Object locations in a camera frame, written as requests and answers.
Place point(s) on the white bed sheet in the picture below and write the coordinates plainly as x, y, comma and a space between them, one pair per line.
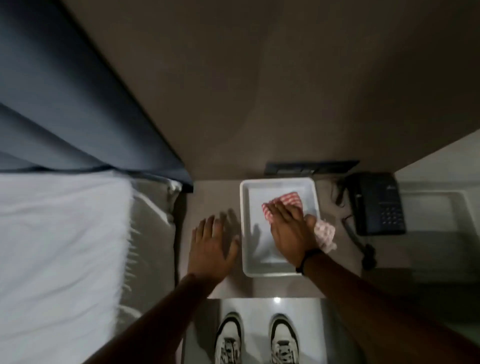
60, 262

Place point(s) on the white black right sneaker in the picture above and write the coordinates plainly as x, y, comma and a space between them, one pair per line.
284, 339

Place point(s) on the black wristband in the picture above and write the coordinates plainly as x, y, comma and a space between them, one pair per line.
307, 258

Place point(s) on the person's left thumb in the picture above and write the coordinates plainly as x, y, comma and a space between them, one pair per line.
233, 248

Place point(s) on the black desk telephone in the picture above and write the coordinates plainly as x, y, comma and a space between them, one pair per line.
377, 204

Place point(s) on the person's left hand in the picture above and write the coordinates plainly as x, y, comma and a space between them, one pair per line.
208, 253

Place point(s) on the white rectangular tray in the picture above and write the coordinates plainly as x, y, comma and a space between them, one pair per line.
258, 232

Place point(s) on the person's right hand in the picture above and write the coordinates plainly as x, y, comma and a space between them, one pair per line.
290, 233

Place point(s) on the person's right forearm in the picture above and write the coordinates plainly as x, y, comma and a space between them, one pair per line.
382, 311

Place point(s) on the person's right thumb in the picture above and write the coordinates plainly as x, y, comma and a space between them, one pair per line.
310, 223

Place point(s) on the black wall socket panel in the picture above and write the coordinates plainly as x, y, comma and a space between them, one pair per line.
309, 168

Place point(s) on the person's left little finger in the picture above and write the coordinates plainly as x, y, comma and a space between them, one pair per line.
194, 240

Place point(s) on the white black left sneaker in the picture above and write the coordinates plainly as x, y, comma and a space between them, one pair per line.
228, 339

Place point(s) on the person's left middle finger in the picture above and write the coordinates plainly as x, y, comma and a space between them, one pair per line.
210, 230

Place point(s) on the dark blue padded headboard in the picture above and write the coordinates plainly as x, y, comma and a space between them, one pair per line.
75, 108

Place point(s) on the person's left forearm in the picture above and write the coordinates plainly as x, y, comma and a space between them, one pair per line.
155, 322

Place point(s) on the beige mattress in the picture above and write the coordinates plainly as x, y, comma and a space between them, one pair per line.
152, 243

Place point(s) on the red white checkered cloth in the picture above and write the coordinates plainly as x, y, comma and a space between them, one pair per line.
296, 215

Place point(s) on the white black sneaker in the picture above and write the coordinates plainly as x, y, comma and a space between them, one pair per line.
284, 339
228, 339

